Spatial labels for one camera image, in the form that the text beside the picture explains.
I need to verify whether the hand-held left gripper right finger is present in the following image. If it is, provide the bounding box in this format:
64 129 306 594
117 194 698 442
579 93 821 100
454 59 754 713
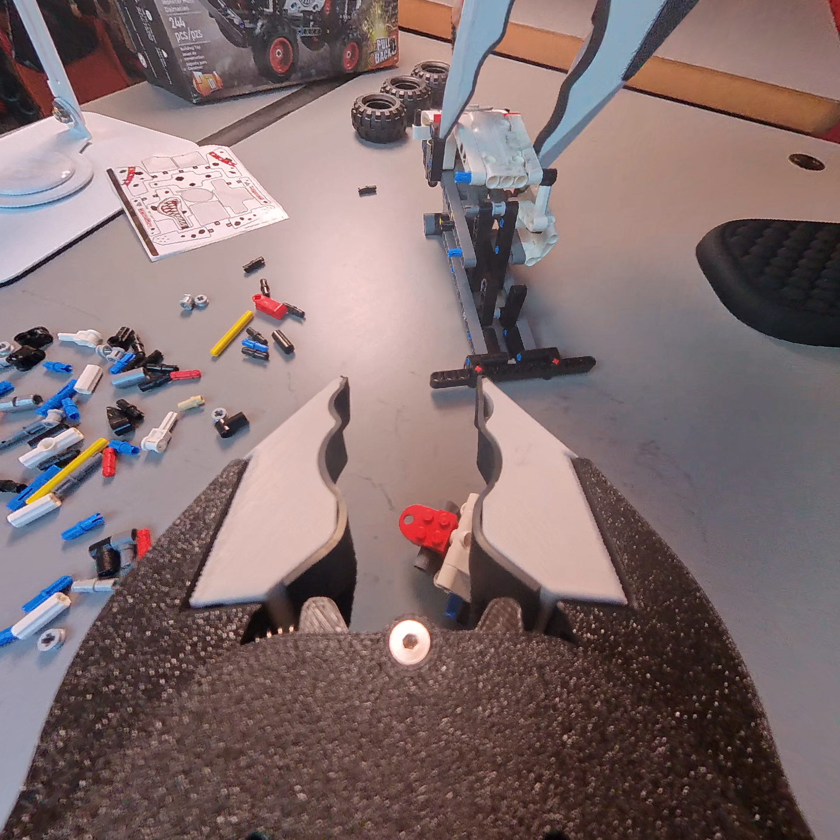
470 377 628 607

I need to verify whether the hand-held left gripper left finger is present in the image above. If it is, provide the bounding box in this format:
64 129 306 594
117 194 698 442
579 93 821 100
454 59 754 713
191 377 353 609

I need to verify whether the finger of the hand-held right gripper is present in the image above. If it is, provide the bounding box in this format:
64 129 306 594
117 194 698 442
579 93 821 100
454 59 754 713
536 0 652 166
440 0 521 140

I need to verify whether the small white toy brick assembly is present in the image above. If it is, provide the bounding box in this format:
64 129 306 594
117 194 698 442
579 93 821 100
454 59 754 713
399 495 481 619

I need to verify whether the black toy vehicle chassis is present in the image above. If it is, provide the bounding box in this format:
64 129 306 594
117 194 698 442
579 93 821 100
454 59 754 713
418 105 598 389

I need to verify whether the grey desk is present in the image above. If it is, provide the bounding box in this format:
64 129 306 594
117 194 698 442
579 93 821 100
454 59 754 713
0 27 840 840

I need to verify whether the black toy tyre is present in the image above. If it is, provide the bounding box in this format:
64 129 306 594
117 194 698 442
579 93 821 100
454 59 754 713
381 75 435 120
411 61 455 101
351 92 409 144

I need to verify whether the pile of small toy brick parts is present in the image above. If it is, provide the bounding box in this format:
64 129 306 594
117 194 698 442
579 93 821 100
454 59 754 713
0 256 311 652

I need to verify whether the toy set cardboard box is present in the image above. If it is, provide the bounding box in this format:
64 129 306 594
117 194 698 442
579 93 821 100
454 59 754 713
112 0 401 106

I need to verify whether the black wrist rest pad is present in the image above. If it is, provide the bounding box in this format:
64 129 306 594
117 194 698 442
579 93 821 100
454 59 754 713
696 217 840 349

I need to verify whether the white sticker sheet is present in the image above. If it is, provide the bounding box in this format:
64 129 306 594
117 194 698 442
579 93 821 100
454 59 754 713
108 147 290 262

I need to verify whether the white book stand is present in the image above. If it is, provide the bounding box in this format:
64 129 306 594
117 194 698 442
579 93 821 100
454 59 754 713
0 0 127 287

